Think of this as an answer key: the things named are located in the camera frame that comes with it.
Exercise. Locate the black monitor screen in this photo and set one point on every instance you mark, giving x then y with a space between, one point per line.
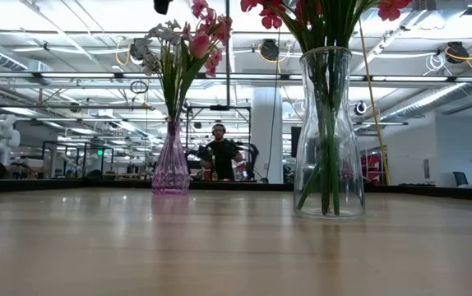
295 141

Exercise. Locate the white building column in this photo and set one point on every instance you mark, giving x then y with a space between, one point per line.
267 135

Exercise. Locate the white artificial blossom spray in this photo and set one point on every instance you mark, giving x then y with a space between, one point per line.
166 33

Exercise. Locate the person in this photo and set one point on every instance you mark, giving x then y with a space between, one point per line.
221 156

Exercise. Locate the red tool cart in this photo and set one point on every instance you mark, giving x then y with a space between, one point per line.
371 164

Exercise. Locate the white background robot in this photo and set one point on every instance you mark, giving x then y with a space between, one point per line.
3 135

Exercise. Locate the black background rig frame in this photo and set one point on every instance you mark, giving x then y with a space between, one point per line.
218 107

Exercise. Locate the pink artificial blossom spray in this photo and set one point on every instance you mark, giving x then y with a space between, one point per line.
223 26

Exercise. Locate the dark office chair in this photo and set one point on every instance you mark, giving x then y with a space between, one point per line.
461 178

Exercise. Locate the pink artificial tulip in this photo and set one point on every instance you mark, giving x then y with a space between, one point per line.
200 45

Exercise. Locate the small round ceiling reel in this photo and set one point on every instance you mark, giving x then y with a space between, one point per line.
360 109

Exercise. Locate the green exit sign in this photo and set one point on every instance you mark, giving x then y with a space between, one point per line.
100 153

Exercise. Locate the pink ribbed glass vase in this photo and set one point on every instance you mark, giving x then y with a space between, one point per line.
171 172

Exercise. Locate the clear glass vase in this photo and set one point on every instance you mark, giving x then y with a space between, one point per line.
351 181

